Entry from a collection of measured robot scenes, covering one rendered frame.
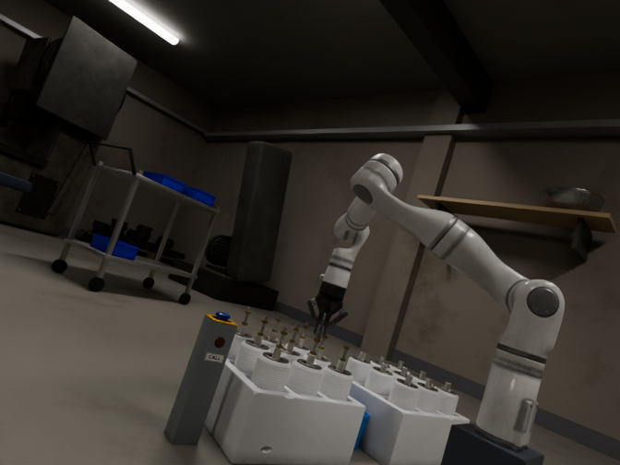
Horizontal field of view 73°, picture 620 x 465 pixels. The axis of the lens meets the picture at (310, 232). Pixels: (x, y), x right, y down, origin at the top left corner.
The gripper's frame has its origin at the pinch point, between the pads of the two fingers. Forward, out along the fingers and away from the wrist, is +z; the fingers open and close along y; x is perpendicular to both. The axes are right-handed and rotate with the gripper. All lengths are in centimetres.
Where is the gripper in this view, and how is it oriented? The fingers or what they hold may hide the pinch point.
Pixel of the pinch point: (319, 330)
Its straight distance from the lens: 125.8
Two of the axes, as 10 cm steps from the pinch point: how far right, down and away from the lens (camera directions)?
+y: 9.5, 3.1, 0.0
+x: -0.4, 1.0, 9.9
